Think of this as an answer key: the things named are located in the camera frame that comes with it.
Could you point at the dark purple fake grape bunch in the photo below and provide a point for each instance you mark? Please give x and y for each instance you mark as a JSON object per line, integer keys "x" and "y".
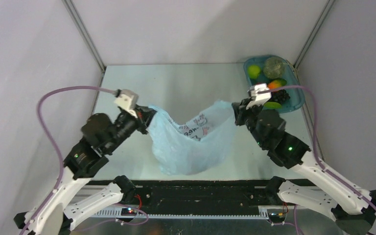
{"x": 280, "y": 97}

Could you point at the teal plastic basin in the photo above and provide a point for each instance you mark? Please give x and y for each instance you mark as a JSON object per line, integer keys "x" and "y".
{"x": 297, "y": 97}

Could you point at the aluminium corner post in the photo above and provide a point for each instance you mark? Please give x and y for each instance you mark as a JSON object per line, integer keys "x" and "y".
{"x": 314, "y": 32}
{"x": 79, "y": 23}

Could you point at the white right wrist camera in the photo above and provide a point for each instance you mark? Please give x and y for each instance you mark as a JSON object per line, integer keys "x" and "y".
{"x": 258, "y": 94}

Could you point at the right aluminium corner post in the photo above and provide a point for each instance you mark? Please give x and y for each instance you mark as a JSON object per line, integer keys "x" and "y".
{"x": 314, "y": 32}

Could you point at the left controller board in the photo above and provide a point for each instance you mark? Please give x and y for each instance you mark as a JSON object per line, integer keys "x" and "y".
{"x": 128, "y": 212}

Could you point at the light blue printed plastic bag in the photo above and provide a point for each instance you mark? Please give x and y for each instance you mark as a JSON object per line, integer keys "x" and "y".
{"x": 195, "y": 146}

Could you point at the left aluminium corner post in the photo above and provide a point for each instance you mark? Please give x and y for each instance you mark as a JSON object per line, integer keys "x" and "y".
{"x": 79, "y": 23}

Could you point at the orange green fake mango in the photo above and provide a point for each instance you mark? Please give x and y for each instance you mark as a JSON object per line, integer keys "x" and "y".
{"x": 276, "y": 83}

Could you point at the right controller board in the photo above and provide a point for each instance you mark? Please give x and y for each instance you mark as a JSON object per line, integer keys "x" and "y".
{"x": 277, "y": 215}

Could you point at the controller board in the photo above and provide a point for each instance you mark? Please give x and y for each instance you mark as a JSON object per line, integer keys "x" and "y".
{"x": 128, "y": 212}
{"x": 277, "y": 215}

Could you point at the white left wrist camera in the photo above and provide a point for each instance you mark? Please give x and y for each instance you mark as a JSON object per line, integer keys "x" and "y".
{"x": 127, "y": 101}

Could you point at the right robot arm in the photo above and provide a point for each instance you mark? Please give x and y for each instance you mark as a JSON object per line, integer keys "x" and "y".
{"x": 351, "y": 207}

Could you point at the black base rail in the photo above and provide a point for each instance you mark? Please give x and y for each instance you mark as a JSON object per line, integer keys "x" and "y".
{"x": 185, "y": 197}

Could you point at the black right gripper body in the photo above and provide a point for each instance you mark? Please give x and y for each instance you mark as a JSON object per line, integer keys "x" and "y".
{"x": 248, "y": 117}

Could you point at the green fake apple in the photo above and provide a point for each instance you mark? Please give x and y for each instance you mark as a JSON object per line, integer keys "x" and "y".
{"x": 253, "y": 71}

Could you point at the netted green fake melon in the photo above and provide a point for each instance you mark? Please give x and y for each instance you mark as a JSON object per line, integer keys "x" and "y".
{"x": 274, "y": 67}

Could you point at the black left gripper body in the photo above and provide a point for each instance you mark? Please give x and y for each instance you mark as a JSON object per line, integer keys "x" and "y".
{"x": 127, "y": 125}

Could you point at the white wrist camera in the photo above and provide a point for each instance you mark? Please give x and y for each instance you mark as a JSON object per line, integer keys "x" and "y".
{"x": 127, "y": 101}
{"x": 258, "y": 94}

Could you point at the green fake starfruit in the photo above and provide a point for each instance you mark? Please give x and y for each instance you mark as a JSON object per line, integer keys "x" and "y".
{"x": 272, "y": 105}

